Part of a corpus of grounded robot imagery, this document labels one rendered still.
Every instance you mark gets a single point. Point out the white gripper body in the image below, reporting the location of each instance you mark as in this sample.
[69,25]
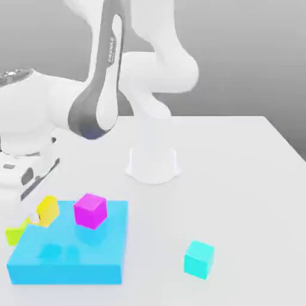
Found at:
[26,203]

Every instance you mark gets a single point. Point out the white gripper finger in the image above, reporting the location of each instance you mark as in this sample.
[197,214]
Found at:
[34,217]

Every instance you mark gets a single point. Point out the small yellow cube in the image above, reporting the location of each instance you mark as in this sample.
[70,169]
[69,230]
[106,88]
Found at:
[49,209]

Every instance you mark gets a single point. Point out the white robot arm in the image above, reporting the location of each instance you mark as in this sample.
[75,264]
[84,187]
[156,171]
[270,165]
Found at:
[148,71]

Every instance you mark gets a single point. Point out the small lime cube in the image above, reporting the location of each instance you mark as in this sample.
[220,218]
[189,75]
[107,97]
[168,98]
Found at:
[13,235]

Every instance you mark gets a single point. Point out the small magenta cube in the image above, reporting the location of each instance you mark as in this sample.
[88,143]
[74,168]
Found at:
[89,212]

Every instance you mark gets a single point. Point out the small cyan cube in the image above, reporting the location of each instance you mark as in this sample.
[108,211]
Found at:
[198,260]

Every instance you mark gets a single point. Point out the large blue box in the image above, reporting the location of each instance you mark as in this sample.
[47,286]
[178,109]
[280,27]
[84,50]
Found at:
[79,260]

